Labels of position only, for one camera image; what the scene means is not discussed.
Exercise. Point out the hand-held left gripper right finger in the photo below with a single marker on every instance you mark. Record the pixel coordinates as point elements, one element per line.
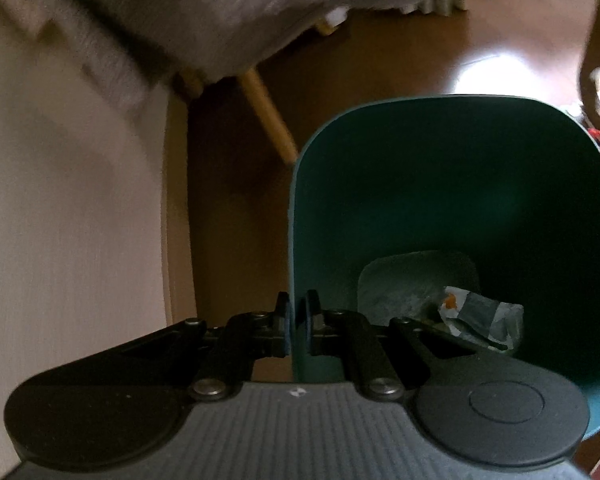
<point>305,331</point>

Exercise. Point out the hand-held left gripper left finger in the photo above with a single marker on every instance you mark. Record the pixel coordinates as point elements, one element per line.
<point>285,332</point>

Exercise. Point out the teal plastic waste bin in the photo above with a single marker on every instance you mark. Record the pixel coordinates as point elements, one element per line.
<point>430,185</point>

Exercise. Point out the crumpled silver orange wrapper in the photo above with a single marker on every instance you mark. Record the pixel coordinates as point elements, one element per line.
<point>485,317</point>

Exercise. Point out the grey upholstered wooden chair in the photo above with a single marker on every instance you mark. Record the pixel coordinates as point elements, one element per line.
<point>190,15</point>

